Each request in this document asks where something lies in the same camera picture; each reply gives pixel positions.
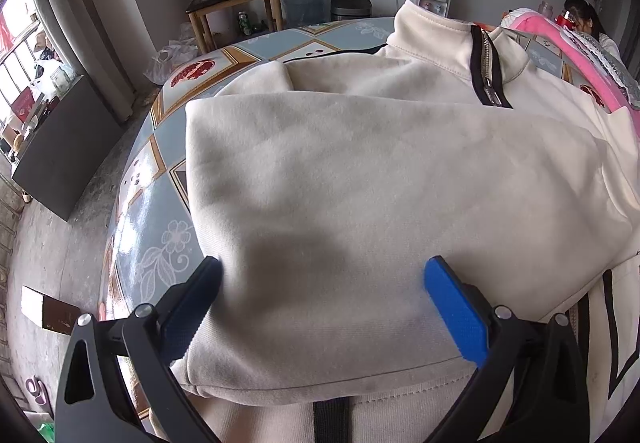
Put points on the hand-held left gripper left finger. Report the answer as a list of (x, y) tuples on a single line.
[(192, 308)]

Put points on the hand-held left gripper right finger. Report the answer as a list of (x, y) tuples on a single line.
[(457, 313)]

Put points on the cream zip-up jacket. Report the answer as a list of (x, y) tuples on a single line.
[(375, 173)]

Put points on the table with patterned tablecloth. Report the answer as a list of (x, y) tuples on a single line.
[(145, 223)]

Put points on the brown cardboard box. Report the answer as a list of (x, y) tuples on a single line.
[(47, 310)]

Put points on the purple slipper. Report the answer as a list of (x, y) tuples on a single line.
[(37, 392)]

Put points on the green plastic item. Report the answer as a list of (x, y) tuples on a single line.
[(46, 433)]

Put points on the dark grey cabinet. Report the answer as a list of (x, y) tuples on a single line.
[(65, 148)]

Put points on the white plastic bags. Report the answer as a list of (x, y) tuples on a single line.
[(167, 60)]

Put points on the red box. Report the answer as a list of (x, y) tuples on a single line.
[(22, 104)]

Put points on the white plastic shopping bag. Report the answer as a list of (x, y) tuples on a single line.
[(52, 78)]

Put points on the pink blanket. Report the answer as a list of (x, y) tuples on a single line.
[(575, 58)]

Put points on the green can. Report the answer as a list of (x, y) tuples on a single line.
[(244, 24)]

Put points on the grey curtain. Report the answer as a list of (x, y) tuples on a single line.
[(110, 13)]

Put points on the white water dispenser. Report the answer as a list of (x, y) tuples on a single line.
[(432, 0)]

